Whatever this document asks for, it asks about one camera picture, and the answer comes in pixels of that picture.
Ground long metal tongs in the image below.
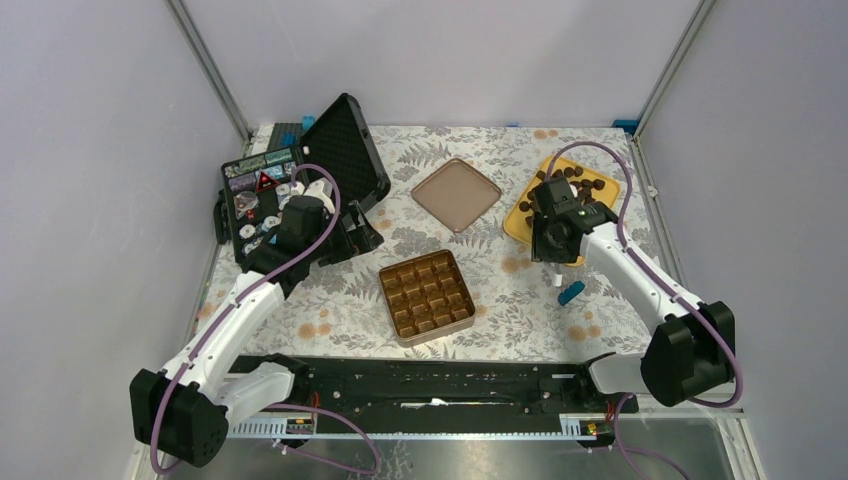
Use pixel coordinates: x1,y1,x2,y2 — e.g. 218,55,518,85
551,263,563,287

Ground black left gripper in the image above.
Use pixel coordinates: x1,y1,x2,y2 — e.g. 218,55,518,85
305,200,382,267

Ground floral tablecloth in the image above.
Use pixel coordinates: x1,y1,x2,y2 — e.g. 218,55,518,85
244,126,660,363

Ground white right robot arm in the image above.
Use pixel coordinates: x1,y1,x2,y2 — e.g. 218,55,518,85
531,177,743,412

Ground gold chocolate tin box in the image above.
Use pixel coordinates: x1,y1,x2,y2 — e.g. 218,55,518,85
378,249,476,348

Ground black open hard case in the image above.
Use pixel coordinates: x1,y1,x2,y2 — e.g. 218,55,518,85
216,93,391,264

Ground blue toy brick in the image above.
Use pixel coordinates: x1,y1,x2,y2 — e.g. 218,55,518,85
557,281,585,306

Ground yellow plastic tray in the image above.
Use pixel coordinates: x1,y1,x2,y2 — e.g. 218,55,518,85
503,157,621,266

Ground brown square tin lid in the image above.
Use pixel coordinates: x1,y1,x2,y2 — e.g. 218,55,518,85
411,158,502,233

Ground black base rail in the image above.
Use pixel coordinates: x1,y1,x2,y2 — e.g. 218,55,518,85
229,354,639,438

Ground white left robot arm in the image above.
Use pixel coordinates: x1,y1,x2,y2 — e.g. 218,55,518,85
129,173,382,475

